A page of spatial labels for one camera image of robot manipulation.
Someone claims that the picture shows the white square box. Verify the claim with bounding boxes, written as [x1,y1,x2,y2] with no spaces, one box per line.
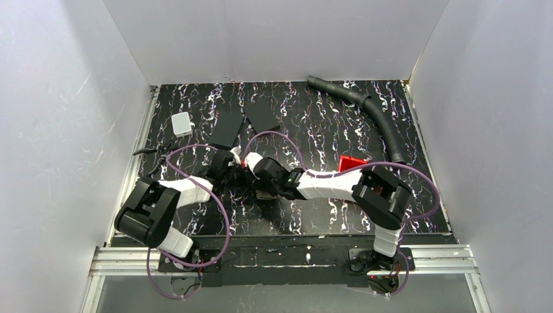
[171,112,192,138]

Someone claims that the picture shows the black flat box left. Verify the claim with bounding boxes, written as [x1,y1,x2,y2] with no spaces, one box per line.
[208,112,243,150]

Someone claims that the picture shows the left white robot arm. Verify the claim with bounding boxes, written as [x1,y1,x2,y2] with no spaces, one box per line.
[114,147,242,258]

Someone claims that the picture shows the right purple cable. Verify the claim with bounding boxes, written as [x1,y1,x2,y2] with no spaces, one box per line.
[241,130,441,297]

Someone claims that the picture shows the black flat box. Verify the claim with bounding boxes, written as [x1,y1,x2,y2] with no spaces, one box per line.
[244,102,280,133]
[208,112,243,150]

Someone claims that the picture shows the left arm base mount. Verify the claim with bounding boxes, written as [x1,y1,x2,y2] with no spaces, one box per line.
[159,248,220,273]

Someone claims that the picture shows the black pliers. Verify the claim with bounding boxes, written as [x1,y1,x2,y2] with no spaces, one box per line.
[132,141,177,177]

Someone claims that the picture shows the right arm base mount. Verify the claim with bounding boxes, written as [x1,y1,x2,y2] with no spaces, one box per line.
[344,248,416,297]

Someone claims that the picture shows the grey leather card holder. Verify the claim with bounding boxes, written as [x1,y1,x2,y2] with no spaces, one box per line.
[256,190,276,200]

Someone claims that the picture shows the purple cable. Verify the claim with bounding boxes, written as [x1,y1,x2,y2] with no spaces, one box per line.
[145,143,231,300]
[241,130,441,297]

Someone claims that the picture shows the black corrugated hose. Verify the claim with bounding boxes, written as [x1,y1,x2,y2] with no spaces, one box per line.
[306,75,407,165]

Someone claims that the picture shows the red plastic bin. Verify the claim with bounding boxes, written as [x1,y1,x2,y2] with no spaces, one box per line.
[337,155,367,172]

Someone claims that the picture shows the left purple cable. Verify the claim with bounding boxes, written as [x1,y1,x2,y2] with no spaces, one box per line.
[145,143,231,300]

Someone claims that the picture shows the black flat box right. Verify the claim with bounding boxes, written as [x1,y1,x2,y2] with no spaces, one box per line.
[244,102,280,133]

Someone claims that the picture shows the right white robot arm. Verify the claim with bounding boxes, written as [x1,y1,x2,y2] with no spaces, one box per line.
[245,153,412,258]

